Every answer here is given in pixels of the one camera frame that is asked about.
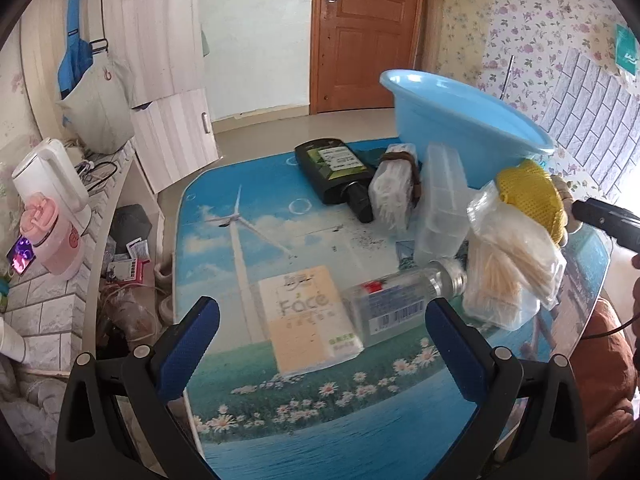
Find brown hair tie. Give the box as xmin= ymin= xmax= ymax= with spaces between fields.
xmin=378 ymin=152 xmax=423 ymax=208

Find black shampoo bottle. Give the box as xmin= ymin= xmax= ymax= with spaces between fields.
xmin=294 ymin=137 xmax=377 ymax=224

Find brick-pattern side counter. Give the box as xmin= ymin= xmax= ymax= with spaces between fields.
xmin=0 ymin=140 xmax=136 ymax=371

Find black cables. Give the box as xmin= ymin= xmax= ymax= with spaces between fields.
xmin=75 ymin=160 xmax=118 ymax=191

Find yellow mesh scrubber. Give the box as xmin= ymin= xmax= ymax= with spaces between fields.
xmin=495 ymin=159 xmax=568 ymax=246

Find white wardrobe cabinet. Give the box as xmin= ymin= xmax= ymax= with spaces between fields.
xmin=20 ymin=0 xmax=221 ymax=196

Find teal paper bag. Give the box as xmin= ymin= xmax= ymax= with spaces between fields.
xmin=612 ymin=24 xmax=640 ymax=78

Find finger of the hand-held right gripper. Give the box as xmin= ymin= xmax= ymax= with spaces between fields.
xmin=572 ymin=197 xmax=640 ymax=256

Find white tissue pack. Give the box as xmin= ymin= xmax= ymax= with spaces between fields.
xmin=257 ymin=265 xmax=365 ymax=376

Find pink cup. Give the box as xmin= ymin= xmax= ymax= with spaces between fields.
xmin=20 ymin=195 xmax=83 ymax=276

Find red white packet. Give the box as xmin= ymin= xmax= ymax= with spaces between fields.
xmin=107 ymin=255 xmax=151 ymax=281

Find clear plastic storage box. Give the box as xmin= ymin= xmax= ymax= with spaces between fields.
xmin=414 ymin=142 xmax=473 ymax=265

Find grey tote bag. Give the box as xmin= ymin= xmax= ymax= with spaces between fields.
xmin=56 ymin=40 xmax=136 ymax=155

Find smartphone with lit screen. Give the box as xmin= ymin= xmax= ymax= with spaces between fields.
xmin=6 ymin=240 xmax=38 ymax=276

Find plastic bag of toothpicks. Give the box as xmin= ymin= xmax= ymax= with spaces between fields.
xmin=462 ymin=182 xmax=568 ymax=332

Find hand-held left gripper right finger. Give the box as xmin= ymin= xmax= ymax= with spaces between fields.
xmin=425 ymin=297 xmax=590 ymax=480

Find light blue plastic basin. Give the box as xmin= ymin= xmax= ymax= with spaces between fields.
xmin=379 ymin=69 xmax=556 ymax=186

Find printed scenery desktop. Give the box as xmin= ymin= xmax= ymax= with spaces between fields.
xmin=172 ymin=137 xmax=613 ymax=480

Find white electric kettle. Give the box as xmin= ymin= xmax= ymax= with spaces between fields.
xmin=12 ymin=139 xmax=93 ymax=226

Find brown wooden door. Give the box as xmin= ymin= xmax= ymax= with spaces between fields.
xmin=309 ymin=0 xmax=428 ymax=115

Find clear toothpick box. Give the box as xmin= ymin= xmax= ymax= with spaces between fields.
xmin=368 ymin=143 xmax=423 ymax=233

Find small clear plastic bottle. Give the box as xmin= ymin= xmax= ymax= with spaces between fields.
xmin=345 ymin=258 xmax=468 ymax=348

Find white paper cup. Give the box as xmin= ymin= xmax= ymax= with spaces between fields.
xmin=0 ymin=317 xmax=26 ymax=361

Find blue bag strap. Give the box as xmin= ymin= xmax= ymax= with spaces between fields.
xmin=57 ymin=0 xmax=96 ymax=101

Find dark grey bin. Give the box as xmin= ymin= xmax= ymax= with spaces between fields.
xmin=109 ymin=204 xmax=153 ymax=251

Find beige slipper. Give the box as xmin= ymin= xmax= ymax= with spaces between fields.
xmin=155 ymin=260 xmax=176 ymax=321

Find orange cushion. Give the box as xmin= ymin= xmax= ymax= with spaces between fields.
xmin=570 ymin=297 xmax=640 ymax=461

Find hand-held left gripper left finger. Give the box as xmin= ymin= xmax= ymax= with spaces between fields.
xmin=56 ymin=296 xmax=221 ymax=480

